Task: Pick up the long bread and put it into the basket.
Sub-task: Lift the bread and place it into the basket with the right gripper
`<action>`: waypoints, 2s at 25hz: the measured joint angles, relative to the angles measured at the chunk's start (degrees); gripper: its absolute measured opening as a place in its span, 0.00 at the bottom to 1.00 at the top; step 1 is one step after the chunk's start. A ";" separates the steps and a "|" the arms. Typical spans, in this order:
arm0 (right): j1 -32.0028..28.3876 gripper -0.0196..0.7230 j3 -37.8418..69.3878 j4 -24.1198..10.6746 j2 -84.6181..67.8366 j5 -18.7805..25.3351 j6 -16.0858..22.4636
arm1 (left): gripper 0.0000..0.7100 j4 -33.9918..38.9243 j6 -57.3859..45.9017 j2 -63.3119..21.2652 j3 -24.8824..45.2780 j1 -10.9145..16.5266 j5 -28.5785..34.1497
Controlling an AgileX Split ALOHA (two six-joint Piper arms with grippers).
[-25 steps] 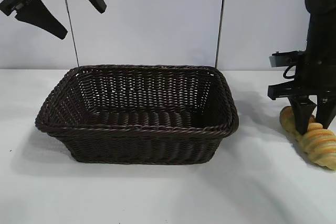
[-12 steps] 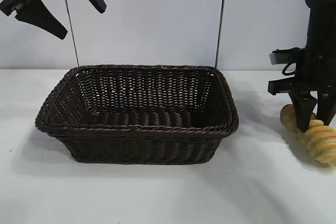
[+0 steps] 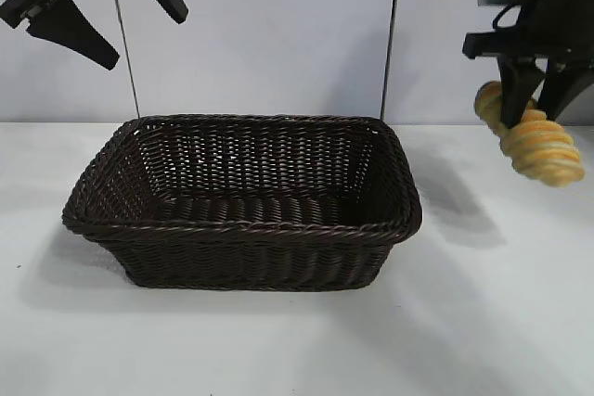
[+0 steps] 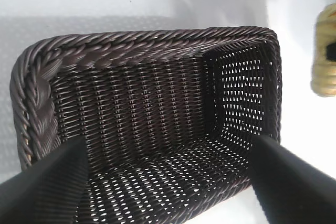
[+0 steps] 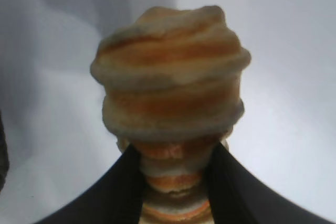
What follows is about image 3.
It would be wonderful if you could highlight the long twisted bread loaf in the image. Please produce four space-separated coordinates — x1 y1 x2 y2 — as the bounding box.
472 81 587 184

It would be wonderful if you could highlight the thin metal wall strip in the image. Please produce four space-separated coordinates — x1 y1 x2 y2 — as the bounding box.
379 0 403 115
106 0 140 117

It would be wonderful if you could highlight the dark brown wicker basket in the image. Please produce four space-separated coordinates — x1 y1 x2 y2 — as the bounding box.
62 112 424 293

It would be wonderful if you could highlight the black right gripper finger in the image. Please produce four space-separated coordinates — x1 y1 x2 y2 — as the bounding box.
498 57 537 131
537 59 594 121

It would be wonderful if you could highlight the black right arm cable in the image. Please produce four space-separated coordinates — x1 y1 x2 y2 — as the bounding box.
490 0 526 32

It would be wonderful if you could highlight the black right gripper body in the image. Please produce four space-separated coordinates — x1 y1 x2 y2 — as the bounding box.
462 0 594 76

